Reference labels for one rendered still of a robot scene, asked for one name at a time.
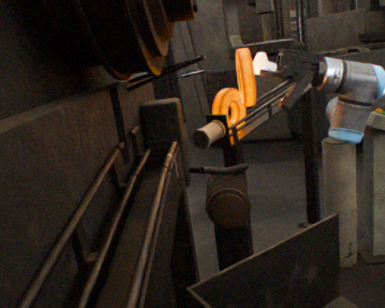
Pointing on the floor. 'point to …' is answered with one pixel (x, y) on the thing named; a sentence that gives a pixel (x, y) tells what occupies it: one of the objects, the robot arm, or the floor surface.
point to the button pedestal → (378, 190)
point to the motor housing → (229, 217)
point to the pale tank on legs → (296, 19)
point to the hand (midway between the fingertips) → (245, 70)
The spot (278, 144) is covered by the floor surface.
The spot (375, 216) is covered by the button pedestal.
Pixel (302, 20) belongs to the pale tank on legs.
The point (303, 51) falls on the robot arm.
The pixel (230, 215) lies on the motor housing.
